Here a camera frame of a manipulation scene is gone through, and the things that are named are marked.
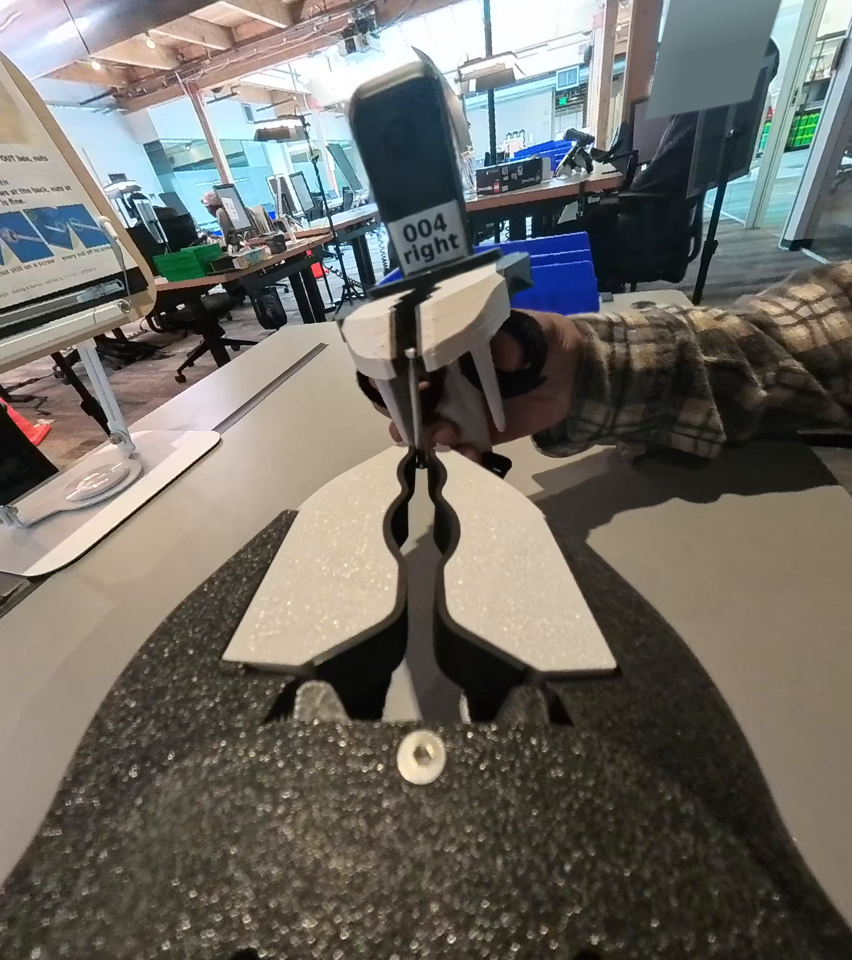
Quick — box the person's right hand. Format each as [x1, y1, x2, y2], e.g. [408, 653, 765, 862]
[357, 311, 586, 462]

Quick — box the orange cone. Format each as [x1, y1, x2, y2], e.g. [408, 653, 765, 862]
[0, 390, 52, 447]

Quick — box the wooden desk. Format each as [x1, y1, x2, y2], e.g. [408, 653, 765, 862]
[463, 168, 631, 245]
[154, 225, 385, 327]

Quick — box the computer monitor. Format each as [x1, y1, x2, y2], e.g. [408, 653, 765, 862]
[212, 183, 254, 234]

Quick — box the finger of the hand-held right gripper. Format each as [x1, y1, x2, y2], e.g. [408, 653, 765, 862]
[336, 291, 418, 445]
[412, 270, 511, 435]

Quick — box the black equipment case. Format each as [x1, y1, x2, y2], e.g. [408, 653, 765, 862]
[475, 157, 551, 194]

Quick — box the black office chair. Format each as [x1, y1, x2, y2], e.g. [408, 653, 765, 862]
[148, 288, 258, 384]
[597, 112, 706, 295]

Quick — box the green lit display screen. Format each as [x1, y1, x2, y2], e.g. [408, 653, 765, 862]
[784, 108, 826, 153]

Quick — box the wooden post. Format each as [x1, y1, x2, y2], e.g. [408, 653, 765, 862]
[597, 0, 663, 155]

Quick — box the silver folding stand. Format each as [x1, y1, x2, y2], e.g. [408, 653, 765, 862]
[0, 341, 144, 528]

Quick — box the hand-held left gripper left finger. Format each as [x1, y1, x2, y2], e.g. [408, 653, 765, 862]
[222, 444, 419, 723]

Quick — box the thin metal bolt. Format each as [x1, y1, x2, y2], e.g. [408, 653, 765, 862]
[406, 356, 427, 468]

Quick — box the black monitor on pole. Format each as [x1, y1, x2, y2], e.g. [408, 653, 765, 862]
[684, 37, 781, 305]

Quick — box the person's right forearm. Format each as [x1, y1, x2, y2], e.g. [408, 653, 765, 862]
[531, 234, 852, 460]

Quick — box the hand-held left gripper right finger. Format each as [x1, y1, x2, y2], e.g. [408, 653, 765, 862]
[424, 447, 619, 723]

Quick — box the grey metal strip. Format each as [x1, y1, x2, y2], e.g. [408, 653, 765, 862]
[214, 342, 329, 434]

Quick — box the instruction board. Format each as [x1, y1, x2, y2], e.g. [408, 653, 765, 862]
[0, 0, 158, 354]

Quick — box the blue plastic bin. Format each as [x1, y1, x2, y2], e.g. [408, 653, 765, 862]
[377, 230, 601, 316]

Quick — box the green plastic bin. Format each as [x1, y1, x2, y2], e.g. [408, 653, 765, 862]
[152, 243, 220, 282]

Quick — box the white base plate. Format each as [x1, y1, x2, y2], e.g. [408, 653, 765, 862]
[0, 429, 221, 579]

